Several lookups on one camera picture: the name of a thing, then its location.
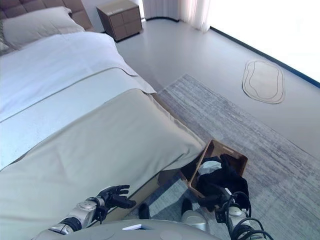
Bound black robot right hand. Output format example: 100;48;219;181
198;188;232;213

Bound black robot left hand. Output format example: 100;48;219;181
97;184;137;210

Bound black garment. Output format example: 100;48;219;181
197;153;250;201

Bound white garment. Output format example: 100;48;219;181
198;159;223;176

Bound brown wicker basket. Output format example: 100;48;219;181
179;139;249;213

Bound white bed sheet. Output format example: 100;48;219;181
0;31;158;172

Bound silver robot right leg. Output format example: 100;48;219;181
180;197;210;232

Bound grey robot torso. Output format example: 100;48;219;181
33;219;226;240

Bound beige duvet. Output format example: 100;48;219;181
0;88;206;240

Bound grey striped rug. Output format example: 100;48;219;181
136;73;320;240

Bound beige oval floor mat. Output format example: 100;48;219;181
241;59;286;105

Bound brown nightstand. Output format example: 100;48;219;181
96;0;144;42

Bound beige pillow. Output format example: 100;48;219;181
1;6;86;50

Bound white sheer curtain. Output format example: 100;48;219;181
141;0;213;34

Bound brown padded headboard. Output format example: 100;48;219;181
0;0;95;33

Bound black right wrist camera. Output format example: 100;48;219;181
216;207;228;224

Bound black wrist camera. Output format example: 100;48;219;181
96;203;111;220
216;207;228;224

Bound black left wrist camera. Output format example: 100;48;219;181
96;203;111;220

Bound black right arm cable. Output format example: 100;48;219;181
219;191;276;240

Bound dark window floor rail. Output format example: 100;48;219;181
209;24;320;89

